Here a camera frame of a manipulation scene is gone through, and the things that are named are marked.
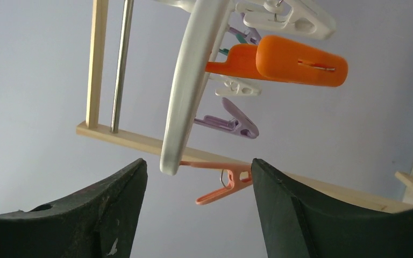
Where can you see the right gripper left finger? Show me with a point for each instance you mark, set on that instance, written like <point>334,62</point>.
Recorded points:
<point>97,221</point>

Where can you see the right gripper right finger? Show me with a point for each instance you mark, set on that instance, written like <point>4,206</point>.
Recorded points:
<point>300,221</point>

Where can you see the purple clothespin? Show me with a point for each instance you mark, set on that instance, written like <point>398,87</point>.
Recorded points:
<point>239,124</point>

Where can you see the white clothespin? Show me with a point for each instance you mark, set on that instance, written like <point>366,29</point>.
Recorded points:
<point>235,86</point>

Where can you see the metal rack rod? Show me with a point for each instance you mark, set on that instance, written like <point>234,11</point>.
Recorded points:
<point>121,64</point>

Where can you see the white clip hanger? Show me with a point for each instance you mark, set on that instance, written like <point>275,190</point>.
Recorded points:
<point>204,33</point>

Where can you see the orange clothespin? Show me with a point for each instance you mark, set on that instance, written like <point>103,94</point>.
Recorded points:
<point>279,59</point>

